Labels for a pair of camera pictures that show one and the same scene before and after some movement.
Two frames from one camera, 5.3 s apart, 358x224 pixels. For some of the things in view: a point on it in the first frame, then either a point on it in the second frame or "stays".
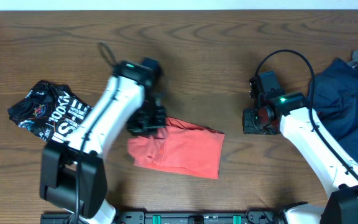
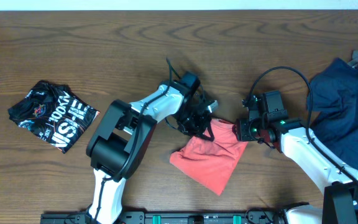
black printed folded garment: x=48 y=111 stays
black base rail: x=170 y=216 stays
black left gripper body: x=146 y=121 → x=192 y=123
